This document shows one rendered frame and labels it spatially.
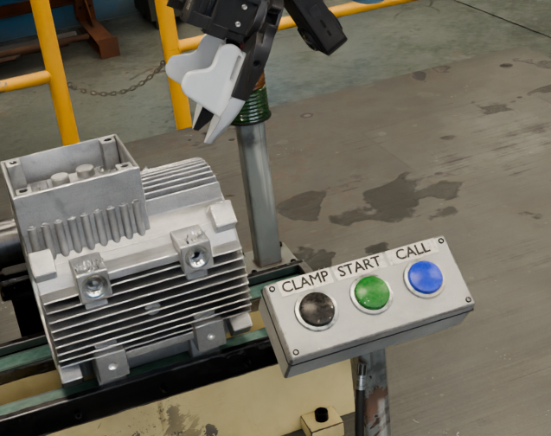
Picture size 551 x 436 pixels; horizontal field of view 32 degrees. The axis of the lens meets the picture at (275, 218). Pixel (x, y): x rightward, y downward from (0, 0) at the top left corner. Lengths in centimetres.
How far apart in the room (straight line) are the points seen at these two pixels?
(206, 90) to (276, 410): 38
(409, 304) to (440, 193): 76
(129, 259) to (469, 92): 118
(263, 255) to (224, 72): 56
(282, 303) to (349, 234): 68
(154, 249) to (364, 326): 24
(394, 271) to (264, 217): 55
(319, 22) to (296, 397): 41
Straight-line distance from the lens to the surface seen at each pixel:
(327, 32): 91
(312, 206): 157
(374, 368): 88
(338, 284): 82
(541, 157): 170
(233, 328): 100
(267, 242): 139
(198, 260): 93
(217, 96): 88
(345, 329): 81
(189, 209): 97
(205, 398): 104
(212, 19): 85
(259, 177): 134
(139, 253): 94
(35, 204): 92
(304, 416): 109
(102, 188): 93
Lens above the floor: 150
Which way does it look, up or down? 27 degrees down
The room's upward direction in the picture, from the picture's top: 7 degrees counter-clockwise
